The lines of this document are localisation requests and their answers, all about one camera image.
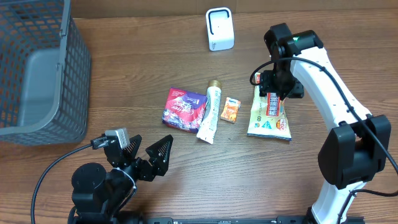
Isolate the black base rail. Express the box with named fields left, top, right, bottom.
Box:
left=88, top=216, right=366, bottom=224

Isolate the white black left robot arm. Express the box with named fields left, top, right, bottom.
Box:
left=68, top=134, right=174, bottom=223

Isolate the red purple pad pack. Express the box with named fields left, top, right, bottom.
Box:
left=162, top=88, right=207, bottom=133

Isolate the grey plastic mesh basket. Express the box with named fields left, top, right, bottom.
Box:
left=1, top=0, right=91, bottom=146

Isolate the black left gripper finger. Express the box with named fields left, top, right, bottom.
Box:
left=146, top=134, right=174, bottom=176
left=123, top=134, right=142, bottom=161

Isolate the small orange snack packet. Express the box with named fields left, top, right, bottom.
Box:
left=220, top=97, right=241, bottom=123

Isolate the orange blue snack bag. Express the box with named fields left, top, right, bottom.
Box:
left=247, top=86, right=292, bottom=141

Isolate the white conditioner tube gold cap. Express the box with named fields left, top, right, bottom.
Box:
left=197, top=80, right=221, bottom=144

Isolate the white barcode scanner stand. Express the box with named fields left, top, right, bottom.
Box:
left=205, top=7, right=234, bottom=52

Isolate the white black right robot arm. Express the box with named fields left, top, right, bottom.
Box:
left=250, top=23, right=393, bottom=223

